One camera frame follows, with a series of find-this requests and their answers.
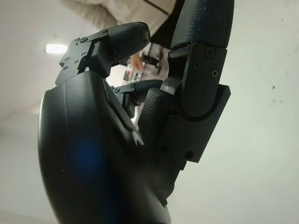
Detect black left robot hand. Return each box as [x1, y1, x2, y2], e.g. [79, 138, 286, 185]
[38, 0, 235, 224]

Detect person in black trousers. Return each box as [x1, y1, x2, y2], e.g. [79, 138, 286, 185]
[59, 0, 186, 70]

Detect rectangular ceiling light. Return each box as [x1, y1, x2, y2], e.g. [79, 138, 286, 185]
[46, 43, 68, 54]

